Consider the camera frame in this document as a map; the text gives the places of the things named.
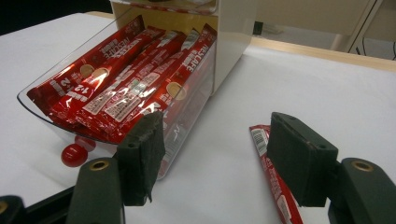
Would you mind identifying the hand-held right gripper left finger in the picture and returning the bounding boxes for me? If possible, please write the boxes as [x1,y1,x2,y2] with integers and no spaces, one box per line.
[113,111,166,207]

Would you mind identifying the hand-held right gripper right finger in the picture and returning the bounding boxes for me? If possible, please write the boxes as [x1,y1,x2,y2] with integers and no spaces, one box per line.
[266,111,339,208]

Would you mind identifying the red coffee stick packet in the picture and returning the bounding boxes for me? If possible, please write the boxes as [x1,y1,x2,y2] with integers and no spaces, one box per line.
[248,124,304,224]

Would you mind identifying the clear drawer with red knob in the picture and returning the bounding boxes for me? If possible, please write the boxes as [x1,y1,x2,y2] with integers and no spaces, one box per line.
[17,13,218,181]

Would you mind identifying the stack of red coffee sticks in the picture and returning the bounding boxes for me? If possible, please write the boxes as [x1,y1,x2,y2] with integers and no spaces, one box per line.
[26,14,218,145]

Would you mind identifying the white storage box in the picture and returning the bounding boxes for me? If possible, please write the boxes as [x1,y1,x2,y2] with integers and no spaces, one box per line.
[110,0,258,95]

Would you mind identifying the beige desk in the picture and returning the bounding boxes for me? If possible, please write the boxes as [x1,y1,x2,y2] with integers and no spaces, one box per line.
[255,0,396,61]

